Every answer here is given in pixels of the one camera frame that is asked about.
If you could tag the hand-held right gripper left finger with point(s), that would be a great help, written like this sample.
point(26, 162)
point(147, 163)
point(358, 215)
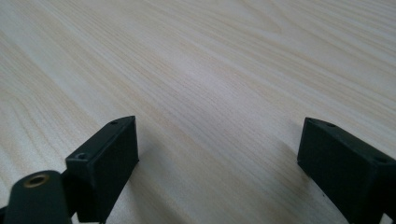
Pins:
point(102, 174)

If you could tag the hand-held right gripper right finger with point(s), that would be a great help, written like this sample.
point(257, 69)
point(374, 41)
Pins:
point(345, 174)

